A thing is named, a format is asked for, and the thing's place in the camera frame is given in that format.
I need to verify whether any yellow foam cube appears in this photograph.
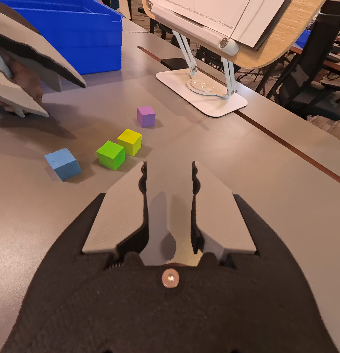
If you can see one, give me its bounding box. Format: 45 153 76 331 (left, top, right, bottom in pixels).
117 129 142 157

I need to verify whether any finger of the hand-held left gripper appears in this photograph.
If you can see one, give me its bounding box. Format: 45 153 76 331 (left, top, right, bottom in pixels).
0 68 50 118
0 12 87 93

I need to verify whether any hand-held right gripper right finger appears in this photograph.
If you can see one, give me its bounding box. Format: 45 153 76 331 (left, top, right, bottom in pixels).
191 161 257 255

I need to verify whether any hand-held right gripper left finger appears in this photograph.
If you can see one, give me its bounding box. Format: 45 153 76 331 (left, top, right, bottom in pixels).
82 161 149 259

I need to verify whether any white document holder stand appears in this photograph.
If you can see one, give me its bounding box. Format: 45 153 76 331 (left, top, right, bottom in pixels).
142 0 326 118

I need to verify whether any blue foam cube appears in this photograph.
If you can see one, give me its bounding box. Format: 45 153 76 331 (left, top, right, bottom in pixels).
44 147 82 182

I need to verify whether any green foam cube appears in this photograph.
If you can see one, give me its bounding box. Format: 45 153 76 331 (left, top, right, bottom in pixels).
96 140 126 171

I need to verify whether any purple foam cube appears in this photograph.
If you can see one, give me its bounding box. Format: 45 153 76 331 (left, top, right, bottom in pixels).
137 106 156 128

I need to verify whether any black office chair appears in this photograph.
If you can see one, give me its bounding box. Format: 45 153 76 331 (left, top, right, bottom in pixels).
266 11 340 122

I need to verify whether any blue plastic bin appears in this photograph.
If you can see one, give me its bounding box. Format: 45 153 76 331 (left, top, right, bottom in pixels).
0 0 123 75

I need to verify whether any person's left hand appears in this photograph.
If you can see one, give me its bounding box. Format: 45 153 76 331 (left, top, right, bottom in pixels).
11 62 44 114

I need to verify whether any printed instruction sheet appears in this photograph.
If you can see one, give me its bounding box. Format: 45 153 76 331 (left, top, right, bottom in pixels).
152 0 293 51

